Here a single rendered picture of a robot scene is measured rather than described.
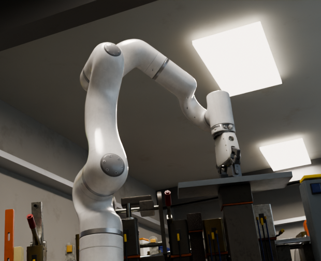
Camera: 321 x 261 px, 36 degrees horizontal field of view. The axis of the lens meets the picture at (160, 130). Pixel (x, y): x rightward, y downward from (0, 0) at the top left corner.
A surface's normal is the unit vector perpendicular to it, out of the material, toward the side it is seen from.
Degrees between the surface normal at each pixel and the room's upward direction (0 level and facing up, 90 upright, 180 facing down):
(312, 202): 90
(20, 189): 90
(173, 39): 180
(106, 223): 85
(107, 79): 124
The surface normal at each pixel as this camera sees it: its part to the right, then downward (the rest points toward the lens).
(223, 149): -0.91, -0.06
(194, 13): 0.10, 0.92
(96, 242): -0.15, -0.44
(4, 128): 0.93, -0.22
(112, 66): 0.38, 0.20
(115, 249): 0.68, -0.37
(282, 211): -0.36, -0.33
